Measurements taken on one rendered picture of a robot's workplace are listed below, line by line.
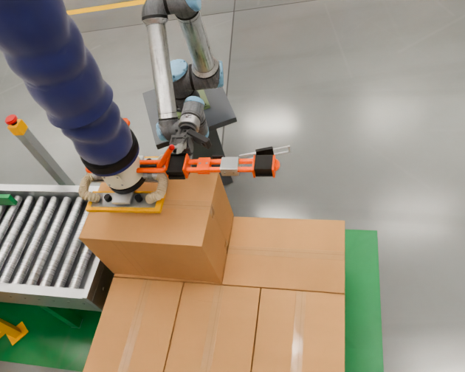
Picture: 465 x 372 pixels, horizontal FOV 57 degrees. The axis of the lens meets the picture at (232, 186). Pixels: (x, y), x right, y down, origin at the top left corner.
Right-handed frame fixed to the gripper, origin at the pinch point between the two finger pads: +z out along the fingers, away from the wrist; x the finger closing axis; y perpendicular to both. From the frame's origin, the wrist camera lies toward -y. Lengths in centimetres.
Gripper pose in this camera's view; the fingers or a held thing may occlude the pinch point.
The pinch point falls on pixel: (184, 166)
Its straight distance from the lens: 171.1
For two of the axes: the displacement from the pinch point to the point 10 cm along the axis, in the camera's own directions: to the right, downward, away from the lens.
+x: -1.8, -5.7, -8.0
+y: -9.8, 0.0, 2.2
